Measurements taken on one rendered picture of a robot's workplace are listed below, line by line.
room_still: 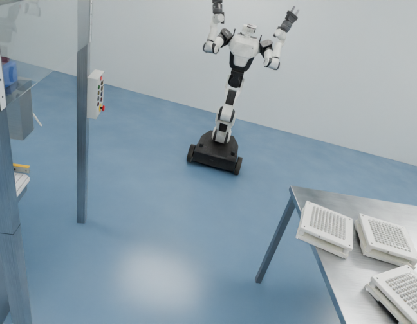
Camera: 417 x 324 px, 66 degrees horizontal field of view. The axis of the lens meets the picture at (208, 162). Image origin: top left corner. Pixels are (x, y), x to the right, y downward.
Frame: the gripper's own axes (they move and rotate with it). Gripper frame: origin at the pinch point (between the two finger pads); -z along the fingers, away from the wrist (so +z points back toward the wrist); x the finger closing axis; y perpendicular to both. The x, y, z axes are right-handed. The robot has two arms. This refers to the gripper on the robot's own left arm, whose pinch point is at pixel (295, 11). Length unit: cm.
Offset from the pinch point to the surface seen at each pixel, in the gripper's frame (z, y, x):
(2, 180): 151, -145, 164
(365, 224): 111, -169, 9
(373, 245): 116, -182, 16
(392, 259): 117, -188, 6
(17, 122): 140, -119, 166
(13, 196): 159, -141, 159
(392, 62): -48, 43, -200
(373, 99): -1, 50, -220
